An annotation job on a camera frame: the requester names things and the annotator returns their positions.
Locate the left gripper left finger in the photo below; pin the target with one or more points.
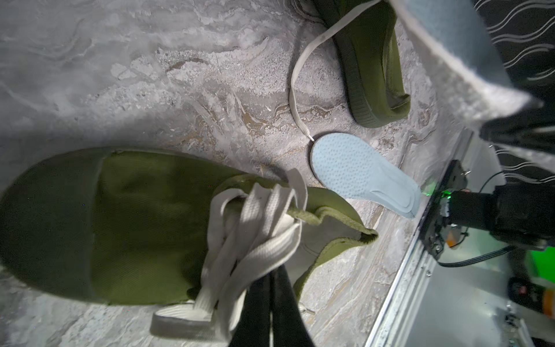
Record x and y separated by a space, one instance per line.
253 329

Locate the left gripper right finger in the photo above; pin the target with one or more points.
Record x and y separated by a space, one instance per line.
289 329

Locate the green canvas shoe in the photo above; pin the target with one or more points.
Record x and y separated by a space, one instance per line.
138 227
364 33

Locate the light blue insole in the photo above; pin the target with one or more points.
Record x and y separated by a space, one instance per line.
352 168
461 61

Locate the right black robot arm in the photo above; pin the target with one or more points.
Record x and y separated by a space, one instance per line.
520 215

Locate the aluminium front rail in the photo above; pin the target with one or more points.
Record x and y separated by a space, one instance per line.
413 273

